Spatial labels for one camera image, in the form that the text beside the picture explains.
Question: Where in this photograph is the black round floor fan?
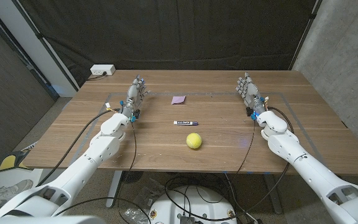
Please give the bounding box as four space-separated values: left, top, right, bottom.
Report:
121 170 144 184

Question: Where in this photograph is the clear plastic bag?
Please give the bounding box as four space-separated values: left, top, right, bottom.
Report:
123 179 167 224

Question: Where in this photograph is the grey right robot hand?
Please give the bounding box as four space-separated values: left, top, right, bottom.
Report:
235 72 270 121

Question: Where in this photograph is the grey white sneaker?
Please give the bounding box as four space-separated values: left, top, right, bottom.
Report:
0 179 34 207

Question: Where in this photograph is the black power strip cord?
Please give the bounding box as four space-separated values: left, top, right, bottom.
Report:
87 71 108 82

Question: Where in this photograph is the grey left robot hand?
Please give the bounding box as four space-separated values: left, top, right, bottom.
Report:
119 73 149 123

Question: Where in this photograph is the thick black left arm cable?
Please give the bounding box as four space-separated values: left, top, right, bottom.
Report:
37 108 121 187

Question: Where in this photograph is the grey table leg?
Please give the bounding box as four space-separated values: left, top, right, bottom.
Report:
263 174 283 215

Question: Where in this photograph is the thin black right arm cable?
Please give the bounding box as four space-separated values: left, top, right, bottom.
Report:
236 120 257 174

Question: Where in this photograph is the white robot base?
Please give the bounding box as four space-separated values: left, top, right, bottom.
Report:
147 185 238 224

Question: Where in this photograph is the black backdrop stand pole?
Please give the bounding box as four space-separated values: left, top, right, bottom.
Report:
288 0 323 71
11 0 80 91

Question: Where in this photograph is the yellow tennis ball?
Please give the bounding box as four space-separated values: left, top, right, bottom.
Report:
186 133 203 150

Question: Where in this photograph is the yellow black floor object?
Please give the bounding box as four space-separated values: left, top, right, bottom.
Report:
0 150 32 172

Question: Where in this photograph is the white power strip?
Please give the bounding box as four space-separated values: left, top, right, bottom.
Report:
89 63 116 77

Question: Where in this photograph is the white table leg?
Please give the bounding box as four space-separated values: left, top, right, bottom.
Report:
106 170 123 208

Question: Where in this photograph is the black backdrop curtain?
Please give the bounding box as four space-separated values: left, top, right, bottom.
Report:
17 0 320 88

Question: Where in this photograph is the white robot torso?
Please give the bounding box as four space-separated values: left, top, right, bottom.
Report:
0 214 107 224

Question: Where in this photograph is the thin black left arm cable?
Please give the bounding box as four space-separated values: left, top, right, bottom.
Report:
53 121 152 224

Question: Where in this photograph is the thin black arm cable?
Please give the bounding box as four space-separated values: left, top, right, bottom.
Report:
236 120 257 174
53 121 152 224

